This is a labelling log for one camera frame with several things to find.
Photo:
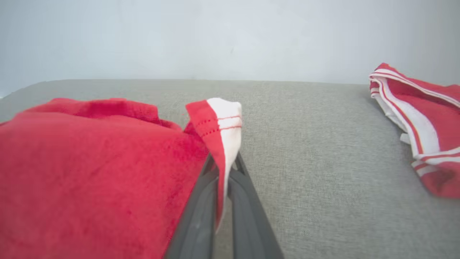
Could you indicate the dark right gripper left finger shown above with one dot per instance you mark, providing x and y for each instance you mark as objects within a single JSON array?
[{"x": 196, "y": 223}]

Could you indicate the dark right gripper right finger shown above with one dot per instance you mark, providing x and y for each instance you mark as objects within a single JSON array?
[{"x": 248, "y": 219}]

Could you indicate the red shorts with white stripe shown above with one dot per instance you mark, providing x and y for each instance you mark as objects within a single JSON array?
[{"x": 90, "y": 172}]

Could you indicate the red white basketball jersey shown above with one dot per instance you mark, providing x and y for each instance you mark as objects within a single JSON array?
[{"x": 431, "y": 115}]

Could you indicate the grey fabric sofa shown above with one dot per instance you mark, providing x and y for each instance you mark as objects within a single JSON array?
[{"x": 323, "y": 162}]

